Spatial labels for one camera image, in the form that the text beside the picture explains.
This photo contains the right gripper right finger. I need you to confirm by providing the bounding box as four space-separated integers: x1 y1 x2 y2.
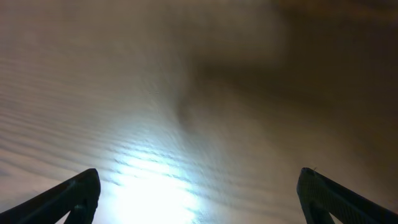
297 167 397 224

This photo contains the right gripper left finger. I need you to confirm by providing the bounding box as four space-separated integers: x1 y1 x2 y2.
1 168 101 224

